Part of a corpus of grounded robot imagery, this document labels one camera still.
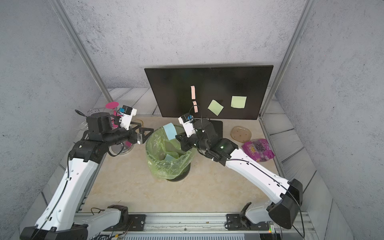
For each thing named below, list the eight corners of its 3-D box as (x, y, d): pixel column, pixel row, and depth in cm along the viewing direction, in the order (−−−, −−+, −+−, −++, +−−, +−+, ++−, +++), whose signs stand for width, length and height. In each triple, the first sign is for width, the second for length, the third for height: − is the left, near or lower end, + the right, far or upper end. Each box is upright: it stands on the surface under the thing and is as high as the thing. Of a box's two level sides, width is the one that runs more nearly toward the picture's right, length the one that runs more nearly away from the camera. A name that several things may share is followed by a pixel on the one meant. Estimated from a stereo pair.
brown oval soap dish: (228, 134, 112) (228, 132, 110) (237, 125, 118) (237, 123, 116) (245, 145, 105) (245, 143, 104) (253, 134, 111) (254, 132, 110)
